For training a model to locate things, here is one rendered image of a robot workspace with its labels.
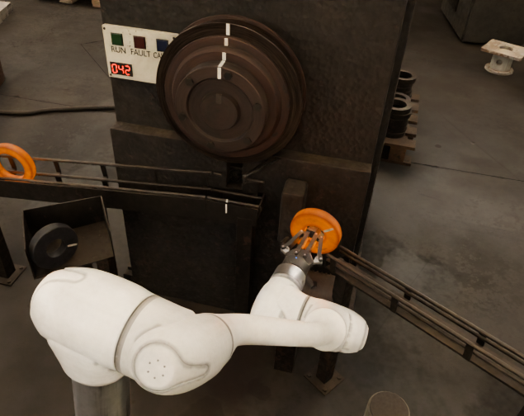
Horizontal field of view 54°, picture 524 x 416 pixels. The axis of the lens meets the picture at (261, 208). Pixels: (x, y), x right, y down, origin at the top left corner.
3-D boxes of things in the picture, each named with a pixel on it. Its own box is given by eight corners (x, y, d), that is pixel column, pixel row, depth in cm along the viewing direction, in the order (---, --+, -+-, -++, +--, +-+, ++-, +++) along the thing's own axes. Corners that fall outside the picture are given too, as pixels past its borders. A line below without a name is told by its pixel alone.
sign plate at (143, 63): (111, 74, 183) (104, 23, 172) (181, 85, 179) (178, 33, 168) (108, 77, 182) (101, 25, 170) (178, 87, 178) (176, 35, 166)
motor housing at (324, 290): (271, 345, 225) (280, 256, 191) (322, 356, 221) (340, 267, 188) (265, 371, 215) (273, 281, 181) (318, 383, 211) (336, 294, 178)
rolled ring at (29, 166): (24, 194, 213) (29, 189, 215) (37, 164, 202) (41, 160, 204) (-18, 169, 208) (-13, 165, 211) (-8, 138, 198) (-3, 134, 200)
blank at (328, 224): (311, 252, 167) (308, 258, 164) (284, 215, 162) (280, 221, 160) (351, 240, 157) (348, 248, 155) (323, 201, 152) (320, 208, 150)
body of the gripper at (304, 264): (276, 277, 147) (289, 255, 153) (304, 287, 144) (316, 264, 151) (278, 259, 142) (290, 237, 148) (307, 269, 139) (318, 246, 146)
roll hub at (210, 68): (182, 136, 169) (177, 54, 152) (266, 151, 165) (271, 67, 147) (176, 145, 165) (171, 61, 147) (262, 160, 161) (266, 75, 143)
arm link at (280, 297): (265, 294, 144) (309, 310, 140) (241, 338, 133) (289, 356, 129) (266, 268, 137) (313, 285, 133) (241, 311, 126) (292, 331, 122)
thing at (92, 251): (62, 341, 221) (21, 210, 176) (125, 324, 229) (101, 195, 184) (67, 381, 206) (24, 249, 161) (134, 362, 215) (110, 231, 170)
